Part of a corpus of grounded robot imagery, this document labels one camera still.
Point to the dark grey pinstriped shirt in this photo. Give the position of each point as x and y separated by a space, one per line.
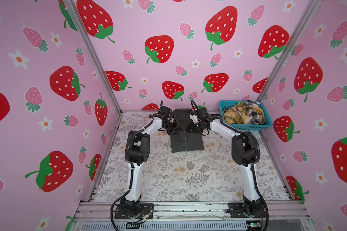
186 137

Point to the grey white plaid shirt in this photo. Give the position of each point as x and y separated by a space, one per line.
253 114

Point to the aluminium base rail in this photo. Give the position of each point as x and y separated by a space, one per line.
196 216

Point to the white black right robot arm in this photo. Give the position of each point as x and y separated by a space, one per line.
245 152

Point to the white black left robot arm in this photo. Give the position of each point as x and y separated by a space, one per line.
136 155

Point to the yellow plaid shirt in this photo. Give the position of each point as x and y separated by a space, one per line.
233 114

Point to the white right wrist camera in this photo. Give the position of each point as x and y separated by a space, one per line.
194 119

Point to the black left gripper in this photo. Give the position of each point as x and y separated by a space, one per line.
175 127

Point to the aluminium frame post left corner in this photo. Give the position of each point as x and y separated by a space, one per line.
75 16

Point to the teal plastic basket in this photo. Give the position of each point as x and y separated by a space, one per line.
224 105

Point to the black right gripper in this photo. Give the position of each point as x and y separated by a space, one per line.
201 131

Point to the aluminium frame post corner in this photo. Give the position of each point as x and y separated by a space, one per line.
75 16
303 22

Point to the aluminium frame post right corner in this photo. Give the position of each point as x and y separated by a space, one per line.
303 22

